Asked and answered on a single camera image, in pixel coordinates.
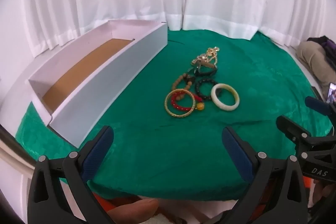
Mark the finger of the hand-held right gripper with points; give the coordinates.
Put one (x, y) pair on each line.
(319, 106)
(290, 128)

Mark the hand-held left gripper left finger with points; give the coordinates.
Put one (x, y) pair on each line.
(101, 145)

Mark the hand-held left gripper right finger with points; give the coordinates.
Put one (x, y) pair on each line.
(235, 150)

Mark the pale jade bangle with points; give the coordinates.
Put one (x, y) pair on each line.
(225, 106)

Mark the long white cardboard box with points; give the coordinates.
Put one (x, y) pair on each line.
(105, 87)

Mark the gold bangle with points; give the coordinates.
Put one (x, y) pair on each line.
(168, 108)

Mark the person's right hand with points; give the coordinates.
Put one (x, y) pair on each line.
(324, 188)

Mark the person's left hand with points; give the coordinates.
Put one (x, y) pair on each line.
(131, 209)

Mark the smartphone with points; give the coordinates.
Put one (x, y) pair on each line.
(332, 94)

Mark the green velvet cloth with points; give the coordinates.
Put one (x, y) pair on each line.
(157, 155)

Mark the dark wooden frame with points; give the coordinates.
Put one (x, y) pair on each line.
(13, 144)

